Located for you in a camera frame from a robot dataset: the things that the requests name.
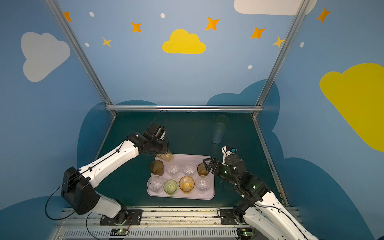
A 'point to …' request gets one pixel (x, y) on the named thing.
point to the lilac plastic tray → (180, 159)
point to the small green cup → (170, 186)
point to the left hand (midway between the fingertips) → (169, 148)
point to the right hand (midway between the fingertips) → (210, 161)
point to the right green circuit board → (244, 233)
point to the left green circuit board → (119, 232)
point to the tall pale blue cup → (219, 131)
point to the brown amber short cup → (202, 170)
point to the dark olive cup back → (157, 167)
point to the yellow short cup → (186, 184)
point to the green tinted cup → (222, 119)
